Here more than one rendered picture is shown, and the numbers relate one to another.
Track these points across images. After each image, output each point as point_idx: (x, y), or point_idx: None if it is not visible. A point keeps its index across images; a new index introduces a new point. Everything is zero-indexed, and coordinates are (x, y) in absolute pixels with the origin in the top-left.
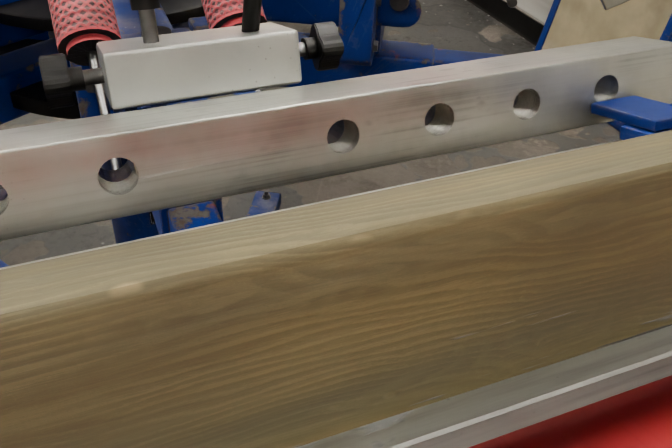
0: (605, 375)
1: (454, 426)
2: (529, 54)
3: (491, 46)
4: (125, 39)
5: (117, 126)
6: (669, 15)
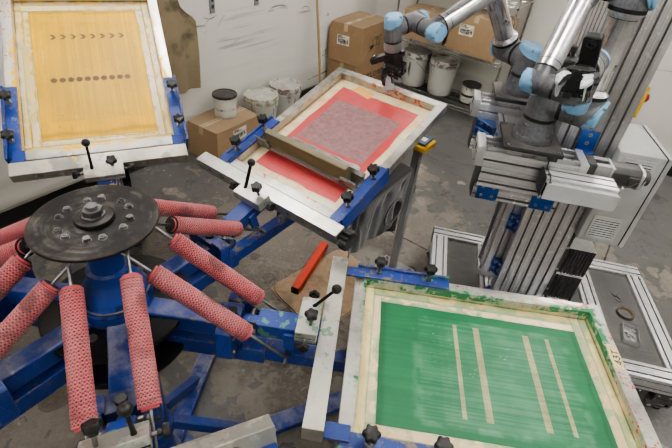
0: None
1: None
2: (216, 167)
3: None
4: (255, 201)
5: (279, 194)
6: None
